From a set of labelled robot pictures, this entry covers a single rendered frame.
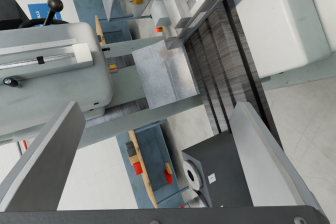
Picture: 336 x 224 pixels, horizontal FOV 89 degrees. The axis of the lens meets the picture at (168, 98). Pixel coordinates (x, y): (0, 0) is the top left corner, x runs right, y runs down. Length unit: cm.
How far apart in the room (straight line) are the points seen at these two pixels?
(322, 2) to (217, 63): 30
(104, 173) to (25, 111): 448
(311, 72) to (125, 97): 107
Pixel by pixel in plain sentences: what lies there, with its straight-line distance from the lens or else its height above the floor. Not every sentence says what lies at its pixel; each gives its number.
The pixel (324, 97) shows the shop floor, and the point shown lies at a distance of 156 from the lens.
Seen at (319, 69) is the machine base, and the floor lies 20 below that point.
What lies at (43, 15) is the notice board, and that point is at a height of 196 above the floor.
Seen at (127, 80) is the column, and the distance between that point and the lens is 91.
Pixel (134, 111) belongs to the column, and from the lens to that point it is 88.
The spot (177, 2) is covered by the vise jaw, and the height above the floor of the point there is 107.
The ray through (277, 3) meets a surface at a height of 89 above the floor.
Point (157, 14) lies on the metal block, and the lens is 61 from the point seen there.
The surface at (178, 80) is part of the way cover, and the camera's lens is 87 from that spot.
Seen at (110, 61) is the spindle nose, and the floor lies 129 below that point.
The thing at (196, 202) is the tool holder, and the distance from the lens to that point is 61.
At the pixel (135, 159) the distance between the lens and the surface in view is 435.
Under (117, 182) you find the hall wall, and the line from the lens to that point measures 495.
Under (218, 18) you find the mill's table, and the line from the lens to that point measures 59.
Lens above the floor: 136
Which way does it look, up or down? 22 degrees down
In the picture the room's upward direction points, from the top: 107 degrees counter-clockwise
